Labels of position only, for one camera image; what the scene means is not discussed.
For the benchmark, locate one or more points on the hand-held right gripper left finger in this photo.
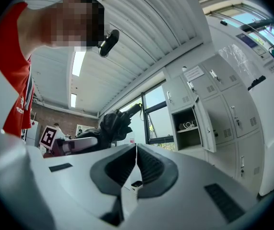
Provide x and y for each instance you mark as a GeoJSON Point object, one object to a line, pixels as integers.
{"type": "Point", "coordinates": [108, 176]}

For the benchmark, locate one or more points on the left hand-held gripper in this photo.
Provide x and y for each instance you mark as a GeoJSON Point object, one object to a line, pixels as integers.
{"type": "Point", "coordinates": [79, 144]}

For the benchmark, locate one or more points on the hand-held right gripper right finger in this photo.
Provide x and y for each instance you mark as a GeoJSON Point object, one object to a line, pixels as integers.
{"type": "Point", "coordinates": [160, 174]}

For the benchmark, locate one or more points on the black umbrella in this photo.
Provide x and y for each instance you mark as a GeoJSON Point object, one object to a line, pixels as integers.
{"type": "Point", "coordinates": [114, 128]}

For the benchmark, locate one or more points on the grey metal locker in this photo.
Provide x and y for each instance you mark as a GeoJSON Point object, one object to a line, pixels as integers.
{"type": "Point", "coordinates": [232, 128]}

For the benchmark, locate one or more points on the small white device black top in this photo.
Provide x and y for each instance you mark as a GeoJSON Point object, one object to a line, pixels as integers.
{"type": "Point", "coordinates": [136, 187]}

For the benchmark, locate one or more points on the short ceiling light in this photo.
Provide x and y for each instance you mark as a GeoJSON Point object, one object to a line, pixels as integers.
{"type": "Point", "coordinates": [73, 100]}

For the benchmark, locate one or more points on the black-framed window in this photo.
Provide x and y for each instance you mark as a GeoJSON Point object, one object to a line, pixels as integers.
{"type": "Point", "coordinates": [158, 118]}

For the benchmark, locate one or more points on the long ceiling light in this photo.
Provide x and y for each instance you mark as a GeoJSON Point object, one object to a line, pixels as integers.
{"type": "Point", "coordinates": [78, 63]}

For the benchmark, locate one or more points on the white paper notice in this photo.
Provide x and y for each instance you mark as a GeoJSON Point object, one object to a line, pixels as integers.
{"type": "Point", "coordinates": [194, 72]}

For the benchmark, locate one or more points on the person's red shirt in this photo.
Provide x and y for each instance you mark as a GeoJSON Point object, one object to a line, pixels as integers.
{"type": "Point", "coordinates": [9, 63]}

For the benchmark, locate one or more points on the large white machine cabinet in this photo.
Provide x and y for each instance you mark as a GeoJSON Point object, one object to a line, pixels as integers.
{"type": "Point", "coordinates": [268, 118]}

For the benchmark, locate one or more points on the person's head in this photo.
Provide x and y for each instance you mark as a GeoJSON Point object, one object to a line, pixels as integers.
{"type": "Point", "coordinates": [64, 20]}

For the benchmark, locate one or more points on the blue label sticker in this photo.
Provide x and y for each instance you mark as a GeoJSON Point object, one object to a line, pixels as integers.
{"type": "Point", "coordinates": [246, 40]}

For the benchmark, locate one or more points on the black head-worn camera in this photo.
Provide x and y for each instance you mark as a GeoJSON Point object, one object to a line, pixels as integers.
{"type": "Point", "coordinates": [109, 43]}

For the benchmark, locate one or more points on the high window with metal frame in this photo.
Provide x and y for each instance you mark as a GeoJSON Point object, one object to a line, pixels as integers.
{"type": "Point", "coordinates": [249, 18]}

